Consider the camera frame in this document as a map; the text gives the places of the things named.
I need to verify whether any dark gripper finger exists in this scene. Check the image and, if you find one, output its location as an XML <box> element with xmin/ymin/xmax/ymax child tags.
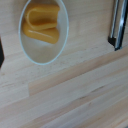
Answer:
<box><xmin>0</xmin><ymin>37</ymin><xmax>5</xmax><ymax>69</ymax></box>

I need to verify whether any white ceramic bowl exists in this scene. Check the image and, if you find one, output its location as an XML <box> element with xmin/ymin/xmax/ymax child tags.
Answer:
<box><xmin>17</xmin><ymin>0</ymin><xmax>70</xmax><ymax>66</ymax></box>

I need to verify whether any straight yellow food piece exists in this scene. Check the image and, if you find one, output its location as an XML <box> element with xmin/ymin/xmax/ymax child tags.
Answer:
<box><xmin>21</xmin><ymin>21</ymin><xmax>61</xmax><ymax>45</ymax></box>

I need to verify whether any curved yellow food piece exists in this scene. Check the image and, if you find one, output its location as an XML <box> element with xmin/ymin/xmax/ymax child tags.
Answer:
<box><xmin>24</xmin><ymin>3</ymin><xmax>61</xmax><ymax>32</ymax></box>

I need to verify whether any flat black wire rack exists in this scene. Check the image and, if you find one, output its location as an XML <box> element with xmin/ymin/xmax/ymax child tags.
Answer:
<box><xmin>107</xmin><ymin>0</ymin><xmax>128</xmax><ymax>52</ymax></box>

